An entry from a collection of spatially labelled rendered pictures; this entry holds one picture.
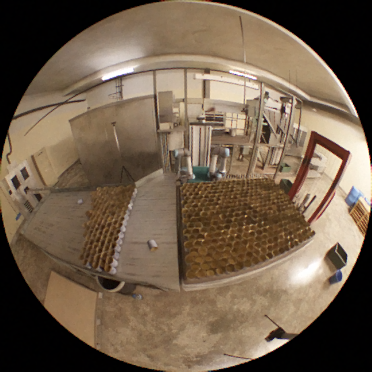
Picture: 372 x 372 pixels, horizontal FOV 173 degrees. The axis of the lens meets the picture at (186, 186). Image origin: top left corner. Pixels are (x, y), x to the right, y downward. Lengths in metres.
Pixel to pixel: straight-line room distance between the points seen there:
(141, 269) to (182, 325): 1.28
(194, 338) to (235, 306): 0.76
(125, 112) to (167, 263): 2.90
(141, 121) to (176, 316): 3.61
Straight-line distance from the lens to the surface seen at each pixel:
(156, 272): 1.00
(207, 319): 2.07
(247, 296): 2.22
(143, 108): 2.92
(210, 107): 3.33
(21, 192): 5.25
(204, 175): 2.24
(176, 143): 3.27
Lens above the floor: 2.03
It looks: 37 degrees down
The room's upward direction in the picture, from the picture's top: 1 degrees counter-clockwise
